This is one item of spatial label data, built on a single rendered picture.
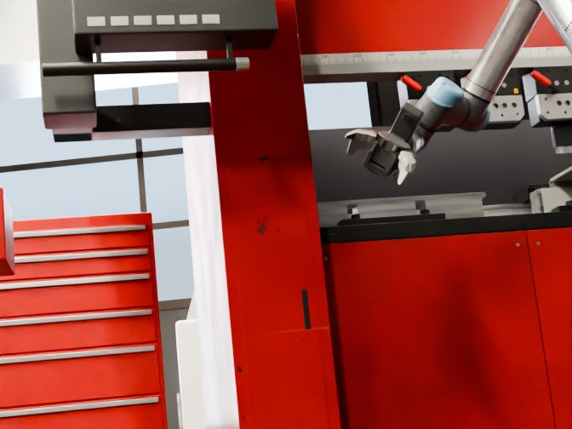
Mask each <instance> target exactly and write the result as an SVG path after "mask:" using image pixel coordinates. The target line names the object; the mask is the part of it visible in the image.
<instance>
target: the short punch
mask: <svg viewBox="0 0 572 429"><path fill-rule="evenodd" d="M550 130H551V135H552V145H553V148H555V152H556V154H557V153H572V121H571V122H553V123H550Z"/></svg>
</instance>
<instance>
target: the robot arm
mask: <svg viewBox="0 0 572 429"><path fill-rule="evenodd" d="M542 11H544V13H545V14H546V16H547V18H548V19H549V20H550V21H551V23H552V25H553V27H554V28H555V30H556V31H557V33H558V35H559V36H560V37H561V39H562V40H563V42H564V44H565V46H566V47H567V49H568V50H569V52H570V53H571V55H572V0H511V1H510V2H509V4H508V5H507V7H506V10H505V12H504V13H503V15H502V16H501V18H500V20H499V22H498V24H497V26H496V28H495V29H494V31H493V33H492V35H491V36H490V38H489V40H488V42H487V43H486V45H485V47H484V49H483V51H482V53H481V54H480V56H479V58H478V60H477V62H476V64H475V66H474V67H473V68H472V71H471V73H470V74H469V76H468V78H467V80H466V81H465V83H464V85H463V87H462V89H460V88H459V87H458V86H457V85H456V84H455V83H453V82H452V81H450V80H448V78H446V77H439V78H438V79H437V80H436V81H435V82H434V83H433V84H432V86H430V87H429V88H428V89H427V91H426V92H425V93H424V95H423V96H422V97H421V98H420V100H419V101H418V102H417V104H416V105H415V106H413V105H411V104H410V103H408V102H405V103H404V105H403V106H402V107H401V110H400V112H399V113H398V116H397V118H396V120H395V122H394V124H393V126H392V129H391V130H390V131H389V132H386V131H378V130H374V129H368V128H362V129H356V130H353V131H351V132H349V133H347V134H346V136H345V138H347V139H350V142H349V146H348V149H347V155H348V156H353V155H354V154H355V153H356V152H357V151H359V150H360V149H368V148H370V147H371V146H372V145H373V143H374V142H375V145H374V147H373V149H372V151H371V150H369V152H368V154H367V156H366V157H365V158H364V160H363V162H362V164H361V166H364V167H366V169H368V170H369V171H371V172H373V173H374V174H378V175H380V176H382V177H383V178H386V177H388V176H389V175H390V178H389V180H388V181H390V180H392V179H394V178H395V177H396V175H397V173H398V171H399V170H400V173H399V176H398V184H399V185H401V184H402V183H403V182H404V180H405V179H406V177H407V176H408V175H409V174H412V173H413V171H414V169H415V165H416V162H417V156H416V153H417V152H420V151H422V150H423V149H424V148H425V147H426V146H427V144H428V142H429V140H430V139H431V138H432V136H433V135H434V134H435V133H436V132H437V131H438V129H439V128H440V127H441V126H442V124H446V125H449V126H453V127H456V128H458V129H461V130H464V131H471V132H477V131H479V130H482V129H484V128H485V127H486V125H487V124H488V122H489V117H490V111H489V104H490V102H491V101H492V99H493V98H494V96H495V94H496V92H497V90H498V89H499V87H500V85H501V84H502V82H503V80H504V78H505V77H506V74H507V73H508V72H509V70H510V68H511V66H512V64H513V62H514V60H515V59H516V58H517V56H518V53H519V52H520V50H521V48H522V47H523V45H524V43H525V41H526V40H527V38H528V36H529V34H530V33H531V31H532V29H533V28H534V26H535V23H536V21H537V20H538V19H539V17H540V15H541V13H542ZM394 169H395V170H394ZM393 170H394V171H393Z"/></svg>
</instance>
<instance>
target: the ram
mask: <svg viewBox="0 0 572 429"><path fill-rule="evenodd" d="M510 1H511V0H295V10H296V18H297V26H298V34H299V42H300V54H350V53H376V52H403V51H431V50H457V49H484V47H485V45H486V43H487V42H488V41H489V38H490V36H491V35H492V33H493V31H494V29H495V28H496V26H497V24H498V22H499V20H500V19H501V16H502V15H503V13H504V12H505V10H506V7H507V5H508V4H509V2H510ZM538 47H565V44H564V42H563V40H562V39H561V37H560V36H559V35H558V33H557V31H556V30H555V28H554V27H553V25H552V23H551V21H550V20H549V19H548V18H547V16H546V14H545V13H544V11H542V13H541V15H540V17H539V19H538V20H537V21H536V23H535V26H534V28H533V29H532V31H531V33H530V34H529V36H528V38H527V40H526V41H525V43H524V45H523V47H522V48H538ZM476 62H477V60H434V61H408V62H382V63H357V64H332V65H306V66H302V73H303V81H304V84H319V83H364V82H387V81H397V80H398V79H399V78H400V77H401V76H402V75H403V74H404V72H422V71H446V70H453V71H454V77H455V79H456V78H462V77H463V76H464V75H465V74H466V73H467V72H468V71H469V70H470V69H472V68H473V67H474V66H475V64H476ZM542 66H572V56H560V57H534V58H516V59H515V60H514V62H513V64H512V66H511V68H517V69H518V76H519V77H522V76H523V75H524V74H526V73H527V72H528V71H529V70H530V69H531V68H533V67H542Z"/></svg>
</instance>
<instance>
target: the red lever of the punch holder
mask: <svg viewBox="0 0 572 429"><path fill-rule="evenodd" d="M530 74H531V75H530V76H531V77H532V78H533V79H535V80H536V81H537V82H539V83H540V84H542V85H543V86H545V87H549V88H550V89H551V90H552V92H551V94H556V93H558V92H559V91H560V90H561V87H560V86H558V85H557V86H556V87H555V86H554V85H553V84H551V81H550V80H549V79H548V78H546V77H544V76H543V75H541V74H540V73H539V72H538V71H532V72H531V73H530Z"/></svg>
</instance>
